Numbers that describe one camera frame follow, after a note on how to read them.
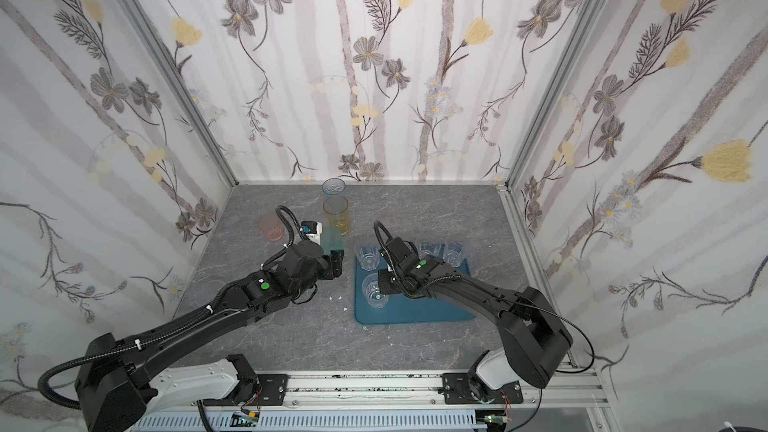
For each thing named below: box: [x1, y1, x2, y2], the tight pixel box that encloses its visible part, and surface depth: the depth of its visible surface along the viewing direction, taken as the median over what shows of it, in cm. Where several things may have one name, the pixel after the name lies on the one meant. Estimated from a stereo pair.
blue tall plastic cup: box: [322, 177, 347, 197], surface depth 107 cm
